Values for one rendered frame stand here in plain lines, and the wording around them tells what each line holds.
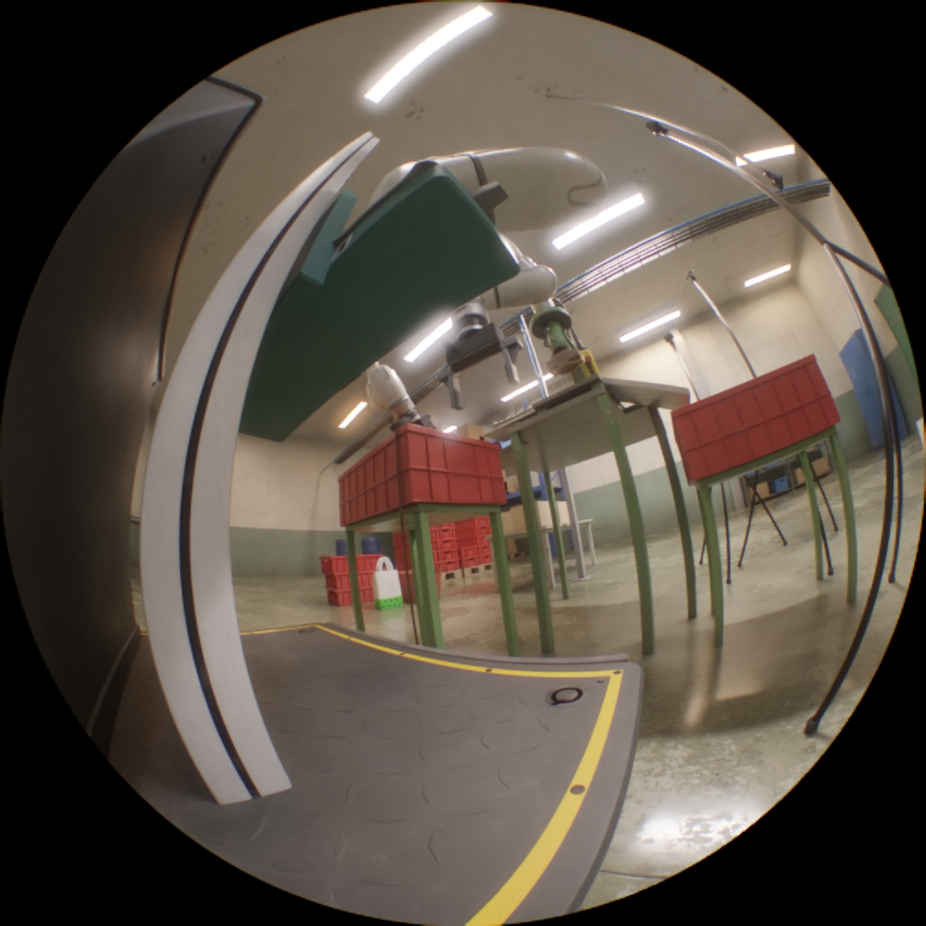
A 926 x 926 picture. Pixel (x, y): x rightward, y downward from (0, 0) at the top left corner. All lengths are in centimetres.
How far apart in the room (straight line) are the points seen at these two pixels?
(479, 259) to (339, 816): 48
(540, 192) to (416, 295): 25
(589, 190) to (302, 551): 875
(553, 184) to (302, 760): 68
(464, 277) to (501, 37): 369
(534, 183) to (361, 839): 64
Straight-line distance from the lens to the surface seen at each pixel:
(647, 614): 102
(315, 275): 33
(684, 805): 60
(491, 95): 379
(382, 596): 255
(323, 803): 24
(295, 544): 868
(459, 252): 33
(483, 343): 60
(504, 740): 26
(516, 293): 72
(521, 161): 48
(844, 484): 111
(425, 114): 371
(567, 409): 109
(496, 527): 97
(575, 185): 49
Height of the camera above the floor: 49
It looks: 17 degrees up
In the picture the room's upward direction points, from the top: 8 degrees counter-clockwise
